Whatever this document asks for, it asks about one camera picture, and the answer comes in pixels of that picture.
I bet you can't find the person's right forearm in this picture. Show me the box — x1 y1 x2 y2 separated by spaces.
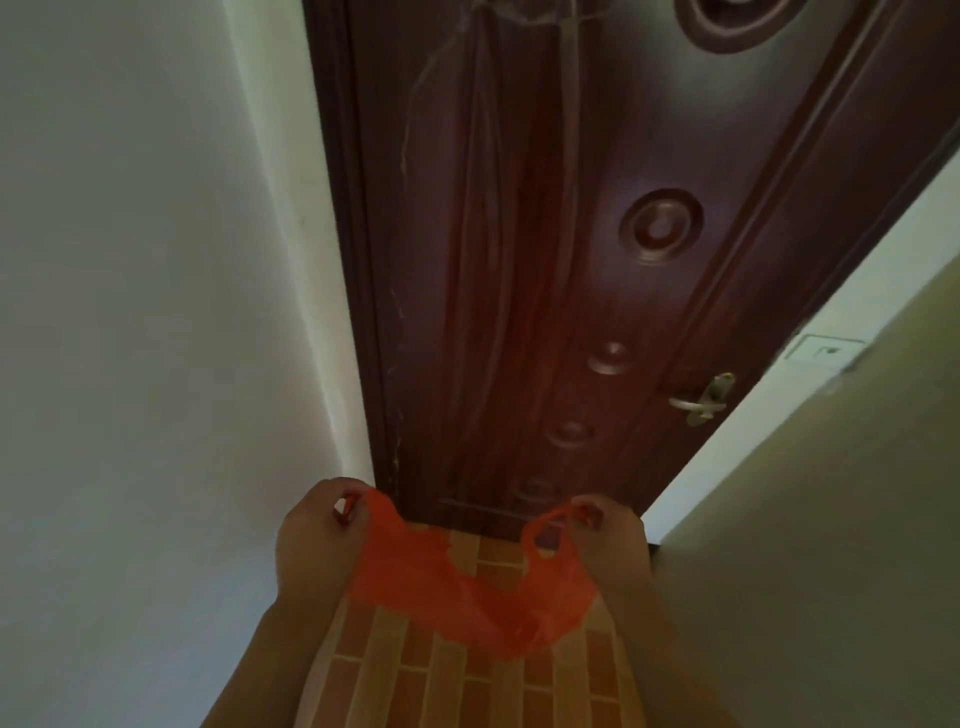
592 573 740 728

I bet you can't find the white wall switch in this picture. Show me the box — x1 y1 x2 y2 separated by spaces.
784 334 867 367

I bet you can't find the orange plastic bag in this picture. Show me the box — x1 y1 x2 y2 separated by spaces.
333 487 604 663

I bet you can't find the person's left forearm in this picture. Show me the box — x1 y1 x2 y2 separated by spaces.
201 594 351 728

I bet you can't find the person's left hand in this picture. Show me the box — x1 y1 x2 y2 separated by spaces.
274 477 375 615

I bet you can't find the clear plastic bag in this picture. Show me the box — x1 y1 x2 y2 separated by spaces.
402 0 609 481

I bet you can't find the metal door handle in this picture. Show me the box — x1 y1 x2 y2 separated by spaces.
668 372 737 429

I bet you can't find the person's right hand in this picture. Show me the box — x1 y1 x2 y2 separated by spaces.
559 493 651 601

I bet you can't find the dark brown wooden door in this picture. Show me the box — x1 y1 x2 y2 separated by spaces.
302 0 960 543

